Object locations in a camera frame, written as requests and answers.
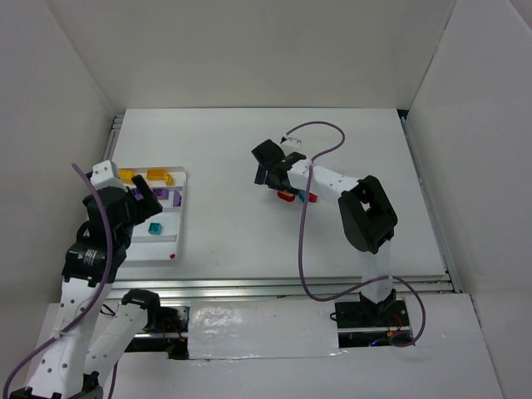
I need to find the purple brick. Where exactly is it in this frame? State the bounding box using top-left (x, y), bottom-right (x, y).
top-left (152, 188), bottom-right (170, 200)

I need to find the small teal lego cube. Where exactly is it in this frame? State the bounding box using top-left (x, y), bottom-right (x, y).
top-left (148, 223), bottom-right (163, 235)

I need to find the purple paw print lego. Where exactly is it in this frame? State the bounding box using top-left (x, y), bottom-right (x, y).
top-left (172, 190), bottom-right (182, 208)

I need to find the large yellow lego brick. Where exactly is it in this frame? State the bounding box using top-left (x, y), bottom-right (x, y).
top-left (146, 169), bottom-right (168, 181)

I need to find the small yellow lego brick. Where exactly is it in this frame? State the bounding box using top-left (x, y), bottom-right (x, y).
top-left (119, 169), bottom-right (135, 185)

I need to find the red white flower lego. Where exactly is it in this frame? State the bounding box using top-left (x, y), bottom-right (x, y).
top-left (277, 191), bottom-right (296, 202)

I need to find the teal red small lego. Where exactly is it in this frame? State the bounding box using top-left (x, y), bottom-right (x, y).
top-left (298, 191), bottom-right (318, 203)

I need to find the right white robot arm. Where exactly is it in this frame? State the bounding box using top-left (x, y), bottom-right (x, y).
top-left (252, 140), bottom-right (397, 320)

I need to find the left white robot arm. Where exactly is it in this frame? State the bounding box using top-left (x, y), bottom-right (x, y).
top-left (2, 173), bottom-right (162, 398)

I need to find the white compartment sorting tray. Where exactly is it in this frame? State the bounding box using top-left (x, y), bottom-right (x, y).
top-left (119, 166), bottom-right (187, 267)

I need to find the white foil cover panel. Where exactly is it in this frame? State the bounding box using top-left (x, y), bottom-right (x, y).
top-left (188, 299), bottom-right (339, 360)

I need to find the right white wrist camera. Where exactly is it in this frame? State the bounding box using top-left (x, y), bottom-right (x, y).
top-left (281, 137), bottom-right (302, 152)

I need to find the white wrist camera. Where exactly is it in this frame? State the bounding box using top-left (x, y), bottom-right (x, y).
top-left (281, 137), bottom-right (302, 152)
top-left (90, 160), bottom-right (123, 190)

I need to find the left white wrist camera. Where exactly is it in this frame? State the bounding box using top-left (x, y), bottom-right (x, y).
top-left (90, 160), bottom-right (123, 190)

